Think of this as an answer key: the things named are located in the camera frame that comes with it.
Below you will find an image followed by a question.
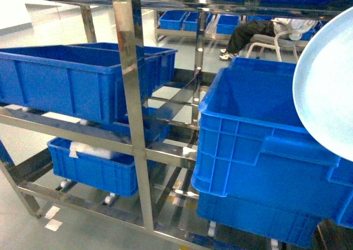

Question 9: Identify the blue bin lower left shelf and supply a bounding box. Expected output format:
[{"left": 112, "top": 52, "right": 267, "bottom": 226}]
[{"left": 47, "top": 138, "right": 138, "bottom": 197}]

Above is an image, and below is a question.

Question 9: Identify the seated person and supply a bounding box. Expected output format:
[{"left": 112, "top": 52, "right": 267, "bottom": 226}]
[{"left": 220, "top": 18, "right": 318, "bottom": 61}]

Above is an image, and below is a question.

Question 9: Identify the light blue round plate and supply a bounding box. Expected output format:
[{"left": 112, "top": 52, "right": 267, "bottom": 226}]
[{"left": 292, "top": 8, "right": 352, "bottom": 161}]

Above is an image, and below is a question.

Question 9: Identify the blue bin left shelf rear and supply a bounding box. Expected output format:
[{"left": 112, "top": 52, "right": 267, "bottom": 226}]
[{"left": 67, "top": 42, "right": 177, "bottom": 96}]

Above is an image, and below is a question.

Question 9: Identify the large blue crate right shelf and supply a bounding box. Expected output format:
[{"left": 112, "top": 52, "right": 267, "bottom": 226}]
[{"left": 191, "top": 68, "right": 352, "bottom": 227}]

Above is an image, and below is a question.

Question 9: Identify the distant steel shelf rack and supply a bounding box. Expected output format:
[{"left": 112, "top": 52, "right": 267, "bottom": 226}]
[{"left": 153, "top": 8, "right": 353, "bottom": 48}]

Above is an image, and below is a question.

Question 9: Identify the white metal chair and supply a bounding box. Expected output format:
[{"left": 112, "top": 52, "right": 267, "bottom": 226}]
[{"left": 245, "top": 31, "right": 309, "bottom": 62}]

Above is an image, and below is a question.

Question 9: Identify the distant blue bin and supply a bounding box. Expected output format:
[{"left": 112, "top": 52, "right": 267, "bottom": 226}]
[
  {"left": 183, "top": 12, "right": 199, "bottom": 32},
  {"left": 216, "top": 14, "right": 239, "bottom": 35},
  {"left": 159, "top": 10, "right": 187, "bottom": 30}
]

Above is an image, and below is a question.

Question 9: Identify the blue bin shelf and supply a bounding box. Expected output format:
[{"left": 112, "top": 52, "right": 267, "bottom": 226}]
[
  {"left": 67, "top": 42, "right": 177, "bottom": 96},
  {"left": 47, "top": 138, "right": 138, "bottom": 197},
  {"left": 0, "top": 44, "right": 151, "bottom": 125}
]

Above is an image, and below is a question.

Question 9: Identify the blue crate under large crate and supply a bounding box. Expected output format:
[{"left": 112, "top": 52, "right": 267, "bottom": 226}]
[{"left": 197, "top": 193, "right": 323, "bottom": 248}]

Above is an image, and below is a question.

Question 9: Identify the blue bin left shelf front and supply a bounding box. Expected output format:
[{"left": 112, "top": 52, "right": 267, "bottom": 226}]
[{"left": 0, "top": 44, "right": 151, "bottom": 125}]

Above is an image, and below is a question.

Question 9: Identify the stainless steel shelf rack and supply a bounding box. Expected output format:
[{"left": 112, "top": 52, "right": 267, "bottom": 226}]
[{"left": 1, "top": 0, "right": 352, "bottom": 249}]

